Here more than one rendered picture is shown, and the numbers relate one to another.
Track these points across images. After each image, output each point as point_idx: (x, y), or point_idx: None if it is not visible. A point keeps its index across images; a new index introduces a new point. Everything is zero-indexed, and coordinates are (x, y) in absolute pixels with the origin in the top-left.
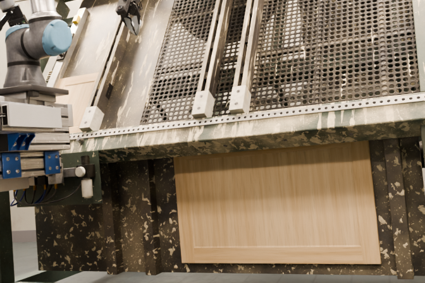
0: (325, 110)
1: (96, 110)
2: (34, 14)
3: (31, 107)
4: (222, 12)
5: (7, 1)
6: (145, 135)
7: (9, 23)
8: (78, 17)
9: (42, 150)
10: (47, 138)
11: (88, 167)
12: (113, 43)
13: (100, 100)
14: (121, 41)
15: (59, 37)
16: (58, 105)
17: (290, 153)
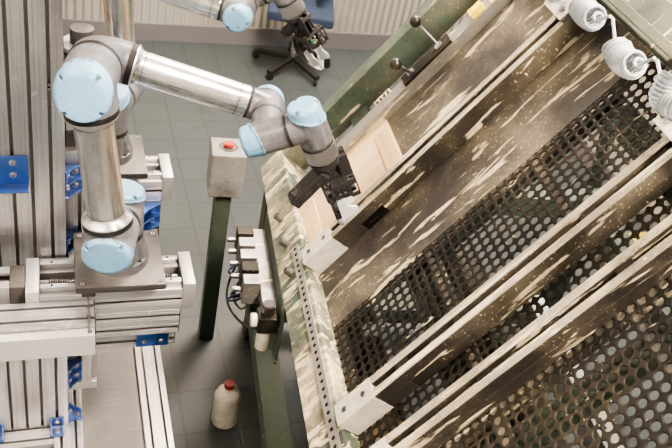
0: None
1: (329, 243)
2: (86, 212)
3: (28, 342)
4: (532, 266)
5: (284, 11)
6: (308, 357)
7: (292, 37)
8: (478, 8)
9: (111, 336)
10: (126, 324)
11: (261, 323)
12: (435, 134)
13: (346, 229)
14: (445, 139)
15: (102, 261)
16: (167, 283)
17: None
